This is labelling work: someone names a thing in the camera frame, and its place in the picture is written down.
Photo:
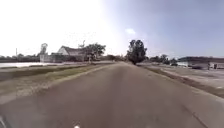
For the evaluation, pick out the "pale concrete pavement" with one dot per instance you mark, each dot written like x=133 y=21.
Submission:
x=20 y=64

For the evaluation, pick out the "group of distant trees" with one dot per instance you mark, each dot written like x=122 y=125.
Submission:
x=163 y=59

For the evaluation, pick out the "row of distant trees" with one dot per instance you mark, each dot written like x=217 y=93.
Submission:
x=20 y=58

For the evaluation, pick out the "grass verge with ditch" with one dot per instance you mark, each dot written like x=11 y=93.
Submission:
x=190 y=81

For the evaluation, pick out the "broad leafy tree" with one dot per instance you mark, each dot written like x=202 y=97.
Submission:
x=95 y=49

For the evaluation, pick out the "low flat-roofed building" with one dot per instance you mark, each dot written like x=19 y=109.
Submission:
x=200 y=61

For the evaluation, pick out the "pole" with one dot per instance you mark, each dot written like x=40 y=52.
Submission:
x=16 y=52

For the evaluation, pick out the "tall dark tree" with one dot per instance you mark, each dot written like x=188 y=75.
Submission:
x=136 y=51

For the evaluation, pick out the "grey paved lot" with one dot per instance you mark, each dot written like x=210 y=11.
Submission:
x=206 y=76

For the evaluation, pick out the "slender tree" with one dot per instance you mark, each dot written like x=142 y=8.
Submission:
x=43 y=48

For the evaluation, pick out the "grey asphalt road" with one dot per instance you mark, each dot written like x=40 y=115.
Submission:
x=116 y=96

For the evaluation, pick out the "house with gabled roof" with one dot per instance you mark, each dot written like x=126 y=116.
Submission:
x=71 y=51

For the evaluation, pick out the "grass verge with dry patches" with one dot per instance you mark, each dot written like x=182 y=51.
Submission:
x=40 y=78

